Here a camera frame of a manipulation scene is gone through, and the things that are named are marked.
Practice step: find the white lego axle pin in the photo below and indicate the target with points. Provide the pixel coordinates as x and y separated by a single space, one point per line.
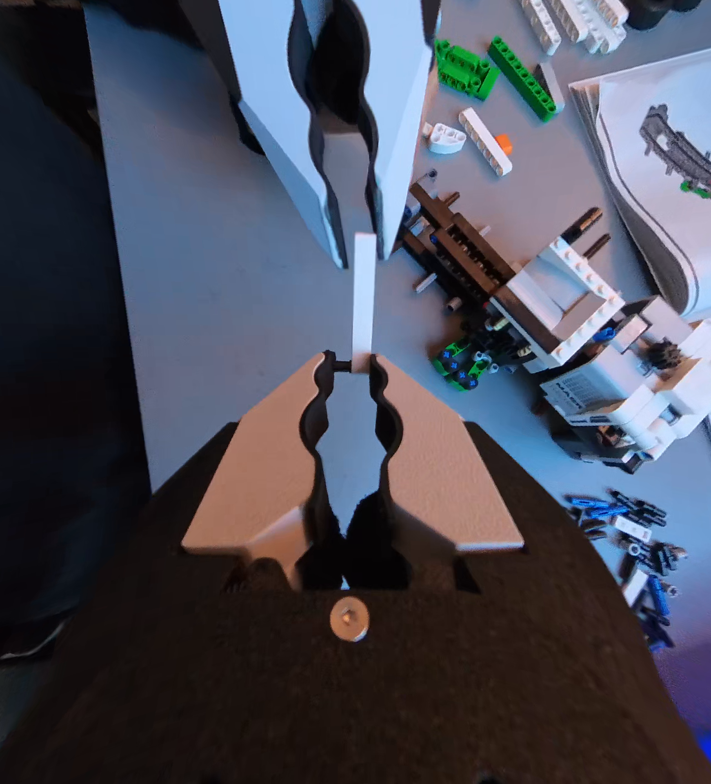
426 283

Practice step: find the green lego beam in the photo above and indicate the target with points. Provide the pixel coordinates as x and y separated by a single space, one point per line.
522 78

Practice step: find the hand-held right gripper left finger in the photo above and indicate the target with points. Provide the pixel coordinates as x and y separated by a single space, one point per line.
257 484

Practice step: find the lego instruction booklet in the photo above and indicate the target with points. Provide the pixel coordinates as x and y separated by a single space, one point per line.
625 122

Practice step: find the green lego frame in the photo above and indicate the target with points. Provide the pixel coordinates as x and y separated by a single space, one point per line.
465 68

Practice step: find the white lego truck model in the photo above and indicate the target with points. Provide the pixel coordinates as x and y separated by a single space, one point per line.
606 380

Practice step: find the orange lego piece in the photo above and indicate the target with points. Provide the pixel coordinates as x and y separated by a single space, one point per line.
503 144

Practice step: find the pile of small lego pins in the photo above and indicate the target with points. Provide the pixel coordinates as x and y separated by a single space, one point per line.
637 520

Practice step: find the person's dark trousers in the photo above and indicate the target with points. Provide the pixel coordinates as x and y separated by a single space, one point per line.
37 306

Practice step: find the thin white lego plate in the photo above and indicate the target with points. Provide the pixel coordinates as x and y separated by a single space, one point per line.
365 294

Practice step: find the grey lego plate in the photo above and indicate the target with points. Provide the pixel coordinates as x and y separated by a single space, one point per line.
549 87

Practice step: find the white lego connector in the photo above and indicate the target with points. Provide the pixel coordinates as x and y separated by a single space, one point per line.
445 138

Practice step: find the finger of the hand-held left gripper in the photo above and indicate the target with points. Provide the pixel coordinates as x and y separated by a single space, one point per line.
401 92
263 73

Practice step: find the black lego tyre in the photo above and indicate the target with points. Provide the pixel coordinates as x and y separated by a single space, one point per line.
649 13
687 5

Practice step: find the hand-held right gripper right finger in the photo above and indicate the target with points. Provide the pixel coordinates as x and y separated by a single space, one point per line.
447 490

